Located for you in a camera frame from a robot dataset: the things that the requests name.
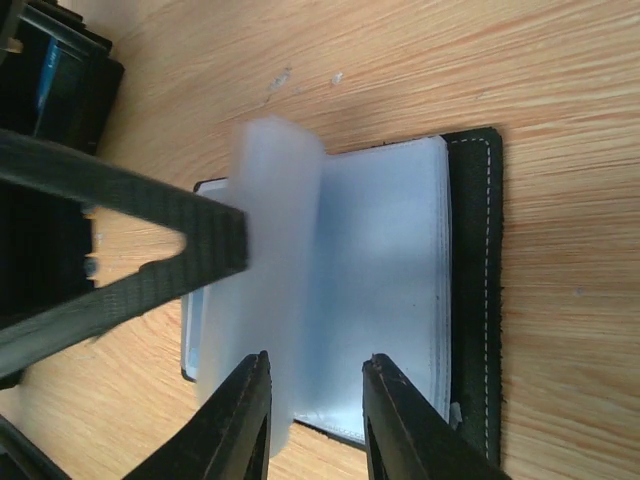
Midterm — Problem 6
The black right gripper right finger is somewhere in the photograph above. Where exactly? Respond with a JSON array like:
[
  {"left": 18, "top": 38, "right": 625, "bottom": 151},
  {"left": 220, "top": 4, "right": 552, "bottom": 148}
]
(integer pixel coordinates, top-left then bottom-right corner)
[{"left": 362, "top": 354, "right": 508, "bottom": 479}]

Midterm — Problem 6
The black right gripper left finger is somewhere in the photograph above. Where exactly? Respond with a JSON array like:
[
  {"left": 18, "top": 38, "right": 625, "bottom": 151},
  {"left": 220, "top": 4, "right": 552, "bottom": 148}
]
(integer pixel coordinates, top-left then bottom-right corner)
[{"left": 126, "top": 351, "right": 272, "bottom": 479}]

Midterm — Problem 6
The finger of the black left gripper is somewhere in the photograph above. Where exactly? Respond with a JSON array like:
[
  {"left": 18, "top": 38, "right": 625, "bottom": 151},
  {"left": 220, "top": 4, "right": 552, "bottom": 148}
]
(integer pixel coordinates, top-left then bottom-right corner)
[{"left": 1, "top": 131, "right": 249, "bottom": 375}]

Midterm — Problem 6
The black leather card holder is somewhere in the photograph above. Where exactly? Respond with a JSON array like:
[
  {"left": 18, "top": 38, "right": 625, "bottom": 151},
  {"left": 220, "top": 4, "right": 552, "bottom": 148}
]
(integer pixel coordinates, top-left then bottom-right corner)
[{"left": 192, "top": 116, "right": 503, "bottom": 465}]

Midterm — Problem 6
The blue credit card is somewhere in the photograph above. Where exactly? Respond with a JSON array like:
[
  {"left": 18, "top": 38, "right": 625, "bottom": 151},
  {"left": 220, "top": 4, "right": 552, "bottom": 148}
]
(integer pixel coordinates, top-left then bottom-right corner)
[{"left": 36, "top": 39, "right": 61, "bottom": 113}]

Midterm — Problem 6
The black far sorting bin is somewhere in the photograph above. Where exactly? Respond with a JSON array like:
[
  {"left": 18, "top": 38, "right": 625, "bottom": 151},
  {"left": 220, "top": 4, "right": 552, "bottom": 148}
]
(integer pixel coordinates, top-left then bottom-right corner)
[{"left": 1, "top": 1, "right": 125, "bottom": 155}]

